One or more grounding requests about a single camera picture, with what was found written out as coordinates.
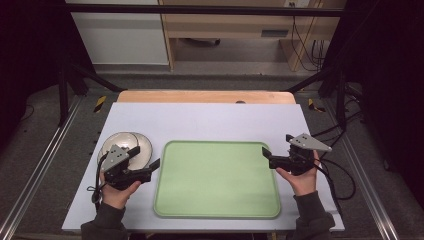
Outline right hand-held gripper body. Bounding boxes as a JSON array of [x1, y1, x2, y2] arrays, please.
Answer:
[[268, 133, 333, 176]]

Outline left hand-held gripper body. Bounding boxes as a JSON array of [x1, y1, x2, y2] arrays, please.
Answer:
[[100, 144, 153, 191]]

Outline person's left hand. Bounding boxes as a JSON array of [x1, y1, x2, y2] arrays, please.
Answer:
[[99, 172, 143, 210]]

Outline person's right hand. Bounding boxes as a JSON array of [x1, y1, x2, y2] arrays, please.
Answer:
[[275, 149, 321, 197]]

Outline yellow black striped tape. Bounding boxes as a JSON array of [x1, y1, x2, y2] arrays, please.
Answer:
[[306, 97, 327, 113], [93, 95, 108, 114]]

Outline green plastic tray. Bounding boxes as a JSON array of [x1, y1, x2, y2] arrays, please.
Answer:
[[152, 140, 282, 220]]

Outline black curtain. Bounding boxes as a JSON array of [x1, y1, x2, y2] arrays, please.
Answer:
[[0, 0, 96, 151], [319, 0, 424, 201]]

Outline white cabinet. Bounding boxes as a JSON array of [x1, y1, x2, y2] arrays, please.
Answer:
[[65, 0, 170, 66]]

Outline light wooden desk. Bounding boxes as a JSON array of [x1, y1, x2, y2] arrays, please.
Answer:
[[157, 0, 348, 73]]

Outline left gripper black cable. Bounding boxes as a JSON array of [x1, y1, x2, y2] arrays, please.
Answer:
[[86, 152, 110, 212]]

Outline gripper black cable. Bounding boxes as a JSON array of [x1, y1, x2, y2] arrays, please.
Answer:
[[312, 157, 357, 215], [86, 152, 110, 212]]

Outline black floor cables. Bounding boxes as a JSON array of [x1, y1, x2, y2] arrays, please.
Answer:
[[311, 81, 365, 151]]

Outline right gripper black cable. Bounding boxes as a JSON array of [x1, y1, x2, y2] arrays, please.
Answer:
[[312, 157, 357, 215]]

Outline black metal frame stand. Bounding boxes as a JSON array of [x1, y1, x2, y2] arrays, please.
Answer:
[[57, 54, 125, 128], [285, 64, 348, 132]]

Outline aluminium floor rail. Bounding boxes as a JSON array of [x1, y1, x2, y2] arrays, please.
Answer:
[[323, 99, 402, 240], [0, 95, 85, 240]]

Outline black hanging cables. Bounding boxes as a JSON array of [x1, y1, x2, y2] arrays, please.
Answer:
[[290, 2, 327, 73]]

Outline thin black floor cable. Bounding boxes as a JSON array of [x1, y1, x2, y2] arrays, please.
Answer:
[[19, 104, 35, 123]]

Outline black horizontal frame bar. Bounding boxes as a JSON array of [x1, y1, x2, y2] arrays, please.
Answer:
[[64, 3, 345, 18]]

